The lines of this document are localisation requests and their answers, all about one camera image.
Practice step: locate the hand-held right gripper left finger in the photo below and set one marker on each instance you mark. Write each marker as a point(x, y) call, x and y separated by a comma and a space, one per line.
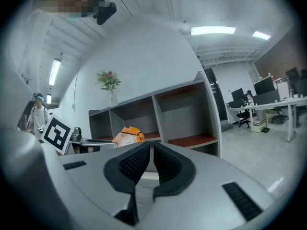
point(96, 176)

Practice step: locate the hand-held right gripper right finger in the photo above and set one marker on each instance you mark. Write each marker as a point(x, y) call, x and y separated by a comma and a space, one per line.
point(206, 183)

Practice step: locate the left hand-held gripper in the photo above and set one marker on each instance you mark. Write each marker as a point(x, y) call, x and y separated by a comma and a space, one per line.
point(56, 134)

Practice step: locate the orange snack bag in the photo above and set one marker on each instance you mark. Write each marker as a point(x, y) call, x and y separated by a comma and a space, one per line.
point(129, 136)

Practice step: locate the grey wooden desk with hutch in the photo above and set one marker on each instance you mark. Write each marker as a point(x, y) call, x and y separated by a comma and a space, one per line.
point(184, 114)

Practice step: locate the long white office desk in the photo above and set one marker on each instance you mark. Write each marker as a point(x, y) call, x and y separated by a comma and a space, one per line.
point(271, 103)

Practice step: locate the ceiling light strip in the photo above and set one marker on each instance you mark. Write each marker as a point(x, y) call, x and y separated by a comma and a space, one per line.
point(54, 72)

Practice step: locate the pale vase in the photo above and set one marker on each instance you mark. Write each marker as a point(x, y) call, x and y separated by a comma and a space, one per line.
point(113, 99)

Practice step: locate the black office chair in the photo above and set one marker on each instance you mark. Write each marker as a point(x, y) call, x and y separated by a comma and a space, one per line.
point(279, 115)
point(243, 118)

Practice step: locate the flower bouquet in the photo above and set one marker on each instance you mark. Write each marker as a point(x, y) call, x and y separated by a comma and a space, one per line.
point(108, 80)

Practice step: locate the beige storage box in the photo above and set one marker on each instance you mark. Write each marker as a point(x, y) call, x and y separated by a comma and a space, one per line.
point(260, 124)

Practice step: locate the pair of black shoes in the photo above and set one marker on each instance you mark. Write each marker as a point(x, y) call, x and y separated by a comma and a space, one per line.
point(265, 129)

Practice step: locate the dark door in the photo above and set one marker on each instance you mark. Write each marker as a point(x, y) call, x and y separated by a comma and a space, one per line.
point(217, 97)

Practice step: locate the black computer monitor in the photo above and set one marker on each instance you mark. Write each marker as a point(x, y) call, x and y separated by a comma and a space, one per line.
point(263, 86)
point(237, 94)

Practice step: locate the person's head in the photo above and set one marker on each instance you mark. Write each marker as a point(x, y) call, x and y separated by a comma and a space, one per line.
point(67, 1)

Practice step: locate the long ceiling light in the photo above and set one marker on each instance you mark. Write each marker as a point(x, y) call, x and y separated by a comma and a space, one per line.
point(212, 30)

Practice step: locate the short ceiling light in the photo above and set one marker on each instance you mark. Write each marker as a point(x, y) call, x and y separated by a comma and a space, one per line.
point(261, 35)

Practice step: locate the black head-worn camera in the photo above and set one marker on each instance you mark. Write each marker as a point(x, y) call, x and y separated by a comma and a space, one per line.
point(104, 8)

